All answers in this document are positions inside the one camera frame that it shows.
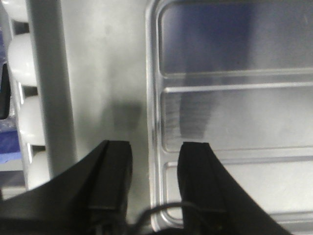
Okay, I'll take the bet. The white roller track left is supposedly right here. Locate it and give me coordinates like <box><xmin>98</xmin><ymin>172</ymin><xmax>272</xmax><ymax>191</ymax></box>
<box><xmin>1</xmin><ymin>0</ymin><xmax>50</xmax><ymax>190</ymax></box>

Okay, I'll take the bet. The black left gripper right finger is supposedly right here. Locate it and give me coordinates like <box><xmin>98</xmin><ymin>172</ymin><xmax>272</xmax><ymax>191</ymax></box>
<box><xmin>178</xmin><ymin>142</ymin><xmax>290</xmax><ymax>235</ymax></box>

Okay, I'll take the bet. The small silver ribbed tray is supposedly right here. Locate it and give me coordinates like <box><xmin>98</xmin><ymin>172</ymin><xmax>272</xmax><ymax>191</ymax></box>
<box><xmin>146</xmin><ymin>0</ymin><xmax>313</xmax><ymax>235</ymax></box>

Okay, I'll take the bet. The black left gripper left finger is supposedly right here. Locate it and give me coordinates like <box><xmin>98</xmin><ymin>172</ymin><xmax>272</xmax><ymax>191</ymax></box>
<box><xmin>0</xmin><ymin>141</ymin><xmax>133</xmax><ymax>235</ymax></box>

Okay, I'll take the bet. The large grey metal tray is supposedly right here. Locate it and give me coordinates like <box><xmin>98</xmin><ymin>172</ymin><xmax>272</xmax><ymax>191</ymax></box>
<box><xmin>26</xmin><ymin>0</ymin><xmax>151</xmax><ymax>224</ymax></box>

